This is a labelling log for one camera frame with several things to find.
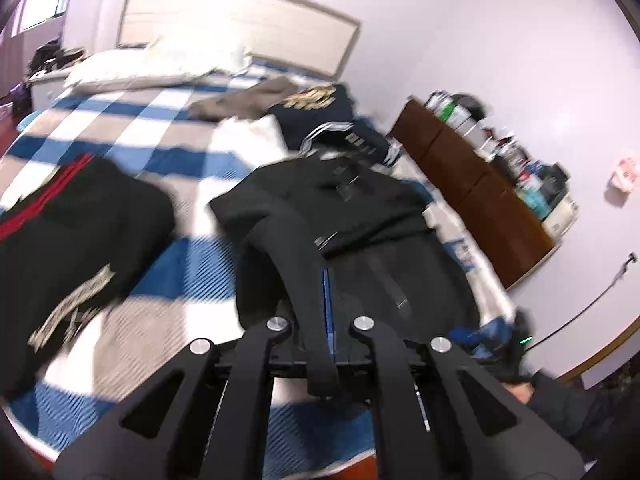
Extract cluster of toiletry bottles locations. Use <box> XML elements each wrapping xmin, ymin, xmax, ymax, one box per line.
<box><xmin>424</xmin><ymin>90</ymin><xmax>571</xmax><ymax>218</ymax></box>

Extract white pillow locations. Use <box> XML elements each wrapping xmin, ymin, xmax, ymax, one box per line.
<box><xmin>64</xmin><ymin>42</ymin><xmax>253</xmax><ymax>92</ymax></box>

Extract black cable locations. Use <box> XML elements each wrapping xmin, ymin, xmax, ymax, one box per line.
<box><xmin>530</xmin><ymin>252</ymin><xmax>640</xmax><ymax>356</ymax></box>

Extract blue white checkered bed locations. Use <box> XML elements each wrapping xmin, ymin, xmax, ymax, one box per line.
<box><xmin>0</xmin><ymin>57</ymin><xmax>518</xmax><ymax>478</ymax></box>

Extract dark nightstand clutter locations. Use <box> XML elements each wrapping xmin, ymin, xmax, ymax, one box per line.
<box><xmin>27</xmin><ymin>40</ymin><xmax>86</xmax><ymax>76</ymax></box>

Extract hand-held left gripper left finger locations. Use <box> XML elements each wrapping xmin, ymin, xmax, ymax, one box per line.
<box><xmin>52</xmin><ymin>316</ymin><xmax>311</xmax><ymax>480</ymax></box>

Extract white garment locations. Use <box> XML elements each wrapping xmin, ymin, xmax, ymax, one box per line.
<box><xmin>215</xmin><ymin>114</ymin><xmax>290</xmax><ymax>161</ymax></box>

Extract black zip pocket pants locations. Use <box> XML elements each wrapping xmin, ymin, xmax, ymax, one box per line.
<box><xmin>207</xmin><ymin>152</ymin><xmax>483</xmax><ymax>401</ymax></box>

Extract beige wooden headboard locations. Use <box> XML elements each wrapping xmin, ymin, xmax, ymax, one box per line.
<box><xmin>116</xmin><ymin>0</ymin><xmax>362</xmax><ymax>81</ymax></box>

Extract white nightstand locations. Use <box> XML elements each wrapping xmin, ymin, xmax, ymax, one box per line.
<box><xmin>27</xmin><ymin>70</ymin><xmax>71</xmax><ymax>111</ymax></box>

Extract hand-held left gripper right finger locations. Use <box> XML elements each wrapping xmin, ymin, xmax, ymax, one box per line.
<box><xmin>320</xmin><ymin>267</ymin><xmax>586</xmax><ymax>480</ymax></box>

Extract pink wall item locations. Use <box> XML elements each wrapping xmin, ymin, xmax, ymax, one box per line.
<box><xmin>604</xmin><ymin>157</ymin><xmax>640</xmax><ymax>206</ymax></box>

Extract navy white striped jacket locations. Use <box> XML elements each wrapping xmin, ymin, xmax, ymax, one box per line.
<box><xmin>267</xmin><ymin>84</ymin><xmax>403</xmax><ymax>168</ymax></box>

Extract brown wooden dresser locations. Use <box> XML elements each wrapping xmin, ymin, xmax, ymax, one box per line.
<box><xmin>389</xmin><ymin>97</ymin><xmax>557</xmax><ymax>291</ymax></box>

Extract brown garment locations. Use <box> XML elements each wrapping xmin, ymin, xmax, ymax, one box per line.
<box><xmin>189</xmin><ymin>76</ymin><xmax>298</xmax><ymax>122</ymax></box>

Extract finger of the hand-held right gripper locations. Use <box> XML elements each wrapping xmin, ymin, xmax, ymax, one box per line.
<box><xmin>447</xmin><ymin>317</ymin><xmax>512</xmax><ymax>360</ymax></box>

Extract black red striped garment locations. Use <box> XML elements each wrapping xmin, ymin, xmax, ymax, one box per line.
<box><xmin>0</xmin><ymin>152</ymin><xmax>176</xmax><ymax>401</ymax></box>

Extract white box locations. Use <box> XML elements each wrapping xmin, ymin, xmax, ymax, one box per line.
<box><xmin>542</xmin><ymin>197</ymin><xmax>581</xmax><ymax>238</ymax></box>

